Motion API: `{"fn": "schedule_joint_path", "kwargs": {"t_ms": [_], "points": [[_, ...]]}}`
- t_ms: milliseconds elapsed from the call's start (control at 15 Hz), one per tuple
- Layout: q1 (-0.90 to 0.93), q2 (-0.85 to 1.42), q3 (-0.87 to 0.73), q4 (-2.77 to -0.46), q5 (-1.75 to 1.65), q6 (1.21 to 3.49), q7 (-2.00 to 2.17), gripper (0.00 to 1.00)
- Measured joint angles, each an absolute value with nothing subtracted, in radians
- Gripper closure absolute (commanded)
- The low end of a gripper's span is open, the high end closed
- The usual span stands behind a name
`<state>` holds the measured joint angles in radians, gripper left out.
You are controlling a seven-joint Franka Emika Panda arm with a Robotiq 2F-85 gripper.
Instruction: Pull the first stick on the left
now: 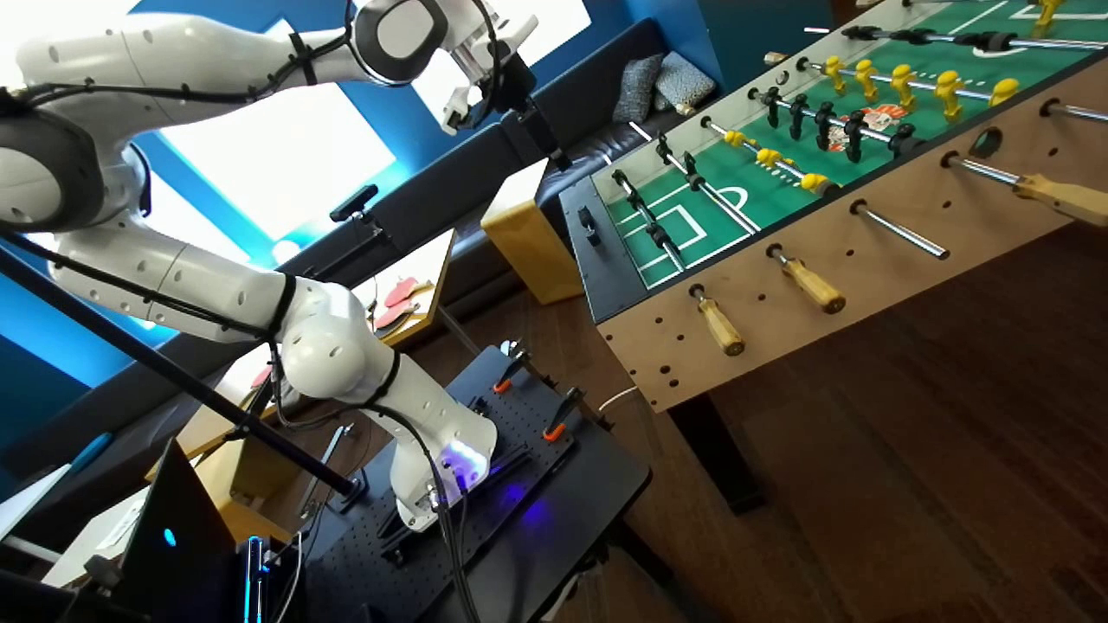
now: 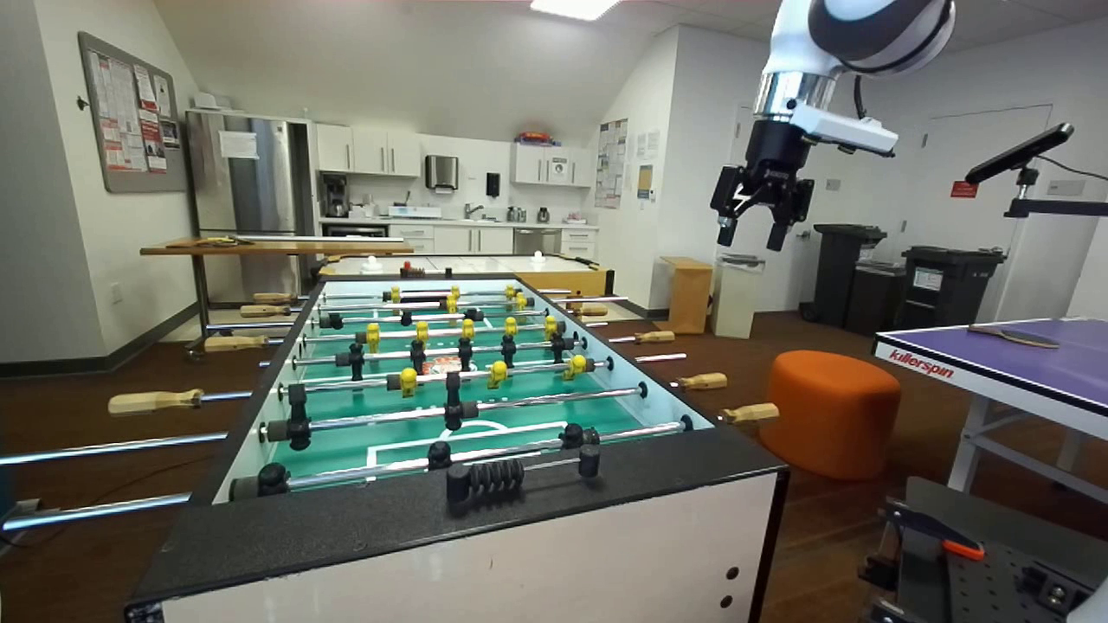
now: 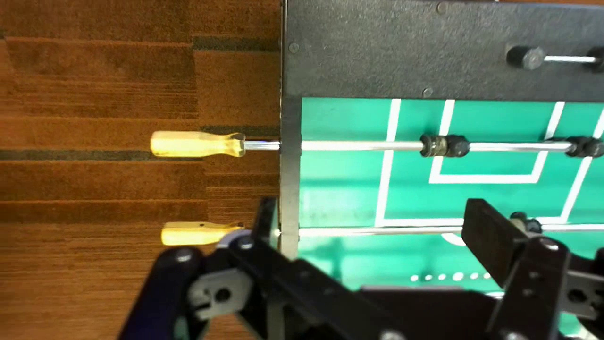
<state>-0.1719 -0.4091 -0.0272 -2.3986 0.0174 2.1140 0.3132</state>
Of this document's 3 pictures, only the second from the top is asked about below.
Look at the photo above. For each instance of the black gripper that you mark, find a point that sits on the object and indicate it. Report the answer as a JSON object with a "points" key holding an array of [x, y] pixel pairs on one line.
{"points": [[776, 157]]}

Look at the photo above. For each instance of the black device on mount arm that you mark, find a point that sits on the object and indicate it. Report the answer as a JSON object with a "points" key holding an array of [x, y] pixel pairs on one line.
{"points": [[1022, 155]]}

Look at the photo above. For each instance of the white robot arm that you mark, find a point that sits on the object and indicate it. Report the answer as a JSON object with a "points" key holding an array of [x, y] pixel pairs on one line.
{"points": [[878, 36]]}

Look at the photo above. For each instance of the white waste bin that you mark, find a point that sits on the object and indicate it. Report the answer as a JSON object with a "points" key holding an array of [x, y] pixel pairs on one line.
{"points": [[738, 299]]}

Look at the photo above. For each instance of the tall black trash bin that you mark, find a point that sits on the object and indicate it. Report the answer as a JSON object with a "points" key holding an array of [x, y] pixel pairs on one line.
{"points": [[841, 270]]}

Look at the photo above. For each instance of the wooden box cabinet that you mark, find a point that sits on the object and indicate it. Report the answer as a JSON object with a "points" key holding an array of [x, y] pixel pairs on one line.
{"points": [[691, 299]]}

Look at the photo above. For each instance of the small black trash bin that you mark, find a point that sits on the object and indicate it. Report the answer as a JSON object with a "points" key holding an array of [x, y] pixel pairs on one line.
{"points": [[874, 299]]}

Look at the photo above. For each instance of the wide black trash bin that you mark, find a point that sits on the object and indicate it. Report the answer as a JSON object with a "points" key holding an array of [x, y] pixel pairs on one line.
{"points": [[951, 283]]}

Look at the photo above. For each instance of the orange round stool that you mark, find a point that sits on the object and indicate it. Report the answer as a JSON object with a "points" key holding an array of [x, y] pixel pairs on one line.
{"points": [[834, 416]]}

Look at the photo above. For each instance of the black soap dispenser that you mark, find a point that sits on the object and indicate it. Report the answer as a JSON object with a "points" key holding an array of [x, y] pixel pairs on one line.
{"points": [[495, 185]]}

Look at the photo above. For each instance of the ceiling light panel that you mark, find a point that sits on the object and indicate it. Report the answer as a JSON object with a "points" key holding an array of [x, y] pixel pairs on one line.
{"points": [[572, 7]]}

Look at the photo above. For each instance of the white top wooden table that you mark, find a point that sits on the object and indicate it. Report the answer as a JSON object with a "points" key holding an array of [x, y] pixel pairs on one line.
{"points": [[488, 266]]}

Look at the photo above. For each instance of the kitchen counter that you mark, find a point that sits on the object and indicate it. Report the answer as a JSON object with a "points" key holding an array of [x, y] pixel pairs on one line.
{"points": [[462, 236]]}

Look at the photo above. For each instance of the purple ping pong table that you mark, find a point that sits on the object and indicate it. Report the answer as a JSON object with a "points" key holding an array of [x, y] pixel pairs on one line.
{"points": [[1026, 369]]}

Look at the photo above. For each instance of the paper towel dispenser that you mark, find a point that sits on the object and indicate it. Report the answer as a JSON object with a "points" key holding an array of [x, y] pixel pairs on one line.
{"points": [[442, 173]]}

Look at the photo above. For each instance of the black score counter beads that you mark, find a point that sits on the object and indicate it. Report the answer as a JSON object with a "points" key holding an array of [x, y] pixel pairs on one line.
{"points": [[488, 482]]}

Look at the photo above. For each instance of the grey robot stand platform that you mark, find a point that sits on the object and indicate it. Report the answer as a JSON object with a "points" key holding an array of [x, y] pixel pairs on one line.
{"points": [[1016, 542]]}

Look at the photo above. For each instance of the black coffee machine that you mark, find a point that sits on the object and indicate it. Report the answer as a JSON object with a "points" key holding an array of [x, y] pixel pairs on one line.
{"points": [[335, 196]]}

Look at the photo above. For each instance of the foosball table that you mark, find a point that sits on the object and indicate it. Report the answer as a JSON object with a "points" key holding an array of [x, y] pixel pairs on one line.
{"points": [[462, 566]]}

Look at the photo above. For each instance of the high wooden table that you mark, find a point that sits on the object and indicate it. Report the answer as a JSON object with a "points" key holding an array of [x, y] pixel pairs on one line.
{"points": [[279, 248]]}

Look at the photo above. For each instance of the stainless steel refrigerator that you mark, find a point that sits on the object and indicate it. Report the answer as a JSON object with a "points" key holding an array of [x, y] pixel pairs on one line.
{"points": [[249, 185]]}

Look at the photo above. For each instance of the yellow player foosball rod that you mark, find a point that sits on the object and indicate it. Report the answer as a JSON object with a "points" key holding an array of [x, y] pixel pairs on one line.
{"points": [[155, 398], [235, 343]]}

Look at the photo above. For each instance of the grey bulletin board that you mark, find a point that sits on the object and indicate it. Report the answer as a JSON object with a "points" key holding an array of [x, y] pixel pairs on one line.
{"points": [[132, 108]]}

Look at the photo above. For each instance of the small wall poster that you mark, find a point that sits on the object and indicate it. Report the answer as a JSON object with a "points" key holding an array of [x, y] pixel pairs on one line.
{"points": [[645, 173]]}

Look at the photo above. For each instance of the large wall poster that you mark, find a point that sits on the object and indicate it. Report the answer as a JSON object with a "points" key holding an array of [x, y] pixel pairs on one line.
{"points": [[612, 161]]}

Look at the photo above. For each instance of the white wall cabinet small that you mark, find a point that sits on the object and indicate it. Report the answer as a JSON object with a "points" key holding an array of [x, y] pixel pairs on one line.
{"points": [[551, 168]]}

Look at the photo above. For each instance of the white wall cabinets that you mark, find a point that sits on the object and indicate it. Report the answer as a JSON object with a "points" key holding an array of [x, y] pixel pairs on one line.
{"points": [[368, 155]]}

